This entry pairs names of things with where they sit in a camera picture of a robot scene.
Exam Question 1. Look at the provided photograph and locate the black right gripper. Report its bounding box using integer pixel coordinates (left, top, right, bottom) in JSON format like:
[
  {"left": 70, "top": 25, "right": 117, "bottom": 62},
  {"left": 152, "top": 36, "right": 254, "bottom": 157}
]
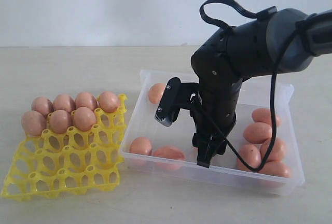
[{"left": 192, "top": 93, "right": 238, "bottom": 168}]

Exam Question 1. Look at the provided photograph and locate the brown egg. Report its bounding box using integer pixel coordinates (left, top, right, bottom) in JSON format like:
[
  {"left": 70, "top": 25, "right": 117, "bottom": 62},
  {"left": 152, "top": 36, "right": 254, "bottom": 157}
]
[
  {"left": 31, "top": 96, "right": 54, "bottom": 117},
  {"left": 243, "top": 122, "right": 272, "bottom": 144},
  {"left": 99, "top": 91, "right": 120, "bottom": 113},
  {"left": 75, "top": 92, "right": 98, "bottom": 111},
  {"left": 259, "top": 161, "right": 292, "bottom": 188},
  {"left": 260, "top": 137, "right": 287, "bottom": 162},
  {"left": 238, "top": 144, "right": 261, "bottom": 168},
  {"left": 21, "top": 110, "right": 47, "bottom": 136},
  {"left": 252, "top": 108, "right": 272, "bottom": 127},
  {"left": 153, "top": 146, "right": 185, "bottom": 171},
  {"left": 49, "top": 109, "right": 72, "bottom": 134},
  {"left": 129, "top": 136, "right": 153, "bottom": 166},
  {"left": 53, "top": 94, "right": 76, "bottom": 113},
  {"left": 73, "top": 107, "right": 97, "bottom": 132},
  {"left": 148, "top": 83, "right": 165, "bottom": 104}
]

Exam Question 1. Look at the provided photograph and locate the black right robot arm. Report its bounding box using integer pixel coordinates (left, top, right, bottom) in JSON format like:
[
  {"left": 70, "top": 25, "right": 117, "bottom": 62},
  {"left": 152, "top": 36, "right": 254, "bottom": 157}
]
[{"left": 191, "top": 8, "right": 331, "bottom": 167}]

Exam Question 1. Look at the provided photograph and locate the clear plastic bin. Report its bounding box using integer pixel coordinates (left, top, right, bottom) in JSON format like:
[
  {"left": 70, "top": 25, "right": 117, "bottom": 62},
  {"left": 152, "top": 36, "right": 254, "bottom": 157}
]
[{"left": 120, "top": 69, "right": 305, "bottom": 195}]

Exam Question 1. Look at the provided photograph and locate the yellow plastic egg tray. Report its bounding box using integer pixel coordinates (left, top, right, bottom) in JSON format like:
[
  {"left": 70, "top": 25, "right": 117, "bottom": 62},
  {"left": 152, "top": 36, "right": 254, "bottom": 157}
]
[{"left": 1, "top": 94, "right": 127, "bottom": 201}]

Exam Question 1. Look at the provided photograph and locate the black cable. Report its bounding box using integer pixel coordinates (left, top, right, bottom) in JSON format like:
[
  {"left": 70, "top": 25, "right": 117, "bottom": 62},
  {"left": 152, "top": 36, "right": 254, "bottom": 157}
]
[{"left": 190, "top": 0, "right": 320, "bottom": 173}]

